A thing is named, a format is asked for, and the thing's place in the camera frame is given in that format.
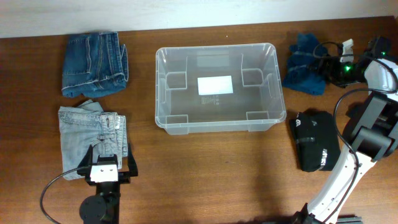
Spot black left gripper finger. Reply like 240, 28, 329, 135
127, 143, 138, 177
77, 145, 93, 176

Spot dark blue garment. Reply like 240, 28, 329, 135
282, 33, 326, 95

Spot black garment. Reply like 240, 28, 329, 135
289, 111, 340, 172

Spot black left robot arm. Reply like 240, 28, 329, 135
77, 144, 138, 224

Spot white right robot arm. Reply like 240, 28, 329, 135
283, 34, 397, 223

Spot clear plastic storage container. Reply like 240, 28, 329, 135
155, 43, 287, 135

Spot white label in container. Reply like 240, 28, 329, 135
197, 76, 233, 95

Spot light blue folded jeans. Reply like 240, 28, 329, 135
58, 100, 127, 172

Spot dark blue folded jeans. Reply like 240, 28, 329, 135
61, 32, 129, 98

